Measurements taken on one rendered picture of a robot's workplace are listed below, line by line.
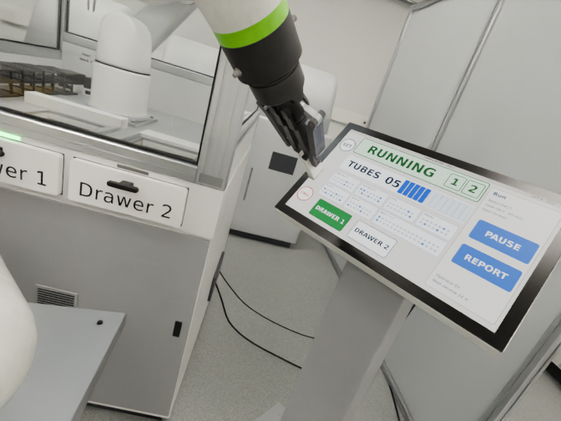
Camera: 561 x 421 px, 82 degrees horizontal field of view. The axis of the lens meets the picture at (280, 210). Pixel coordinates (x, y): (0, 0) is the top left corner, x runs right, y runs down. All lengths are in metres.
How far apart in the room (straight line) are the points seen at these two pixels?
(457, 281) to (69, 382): 0.62
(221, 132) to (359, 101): 3.53
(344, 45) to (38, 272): 3.72
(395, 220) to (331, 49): 3.55
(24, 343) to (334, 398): 0.79
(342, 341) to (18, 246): 0.92
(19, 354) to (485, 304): 0.61
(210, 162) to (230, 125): 0.10
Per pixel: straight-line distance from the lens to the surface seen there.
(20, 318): 0.33
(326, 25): 4.16
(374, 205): 0.73
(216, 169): 0.84
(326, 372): 0.97
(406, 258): 0.67
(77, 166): 0.95
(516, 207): 0.74
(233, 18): 0.39
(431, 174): 0.77
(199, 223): 0.89
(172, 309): 1.06
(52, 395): 0.56
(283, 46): 0.41
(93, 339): 0.62
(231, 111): 0.81
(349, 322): 0.86
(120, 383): 1.34
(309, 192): 0.78
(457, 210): 0.72
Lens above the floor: 1.23
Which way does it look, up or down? 20 degrees down
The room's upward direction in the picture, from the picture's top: 17 degrees clockwise
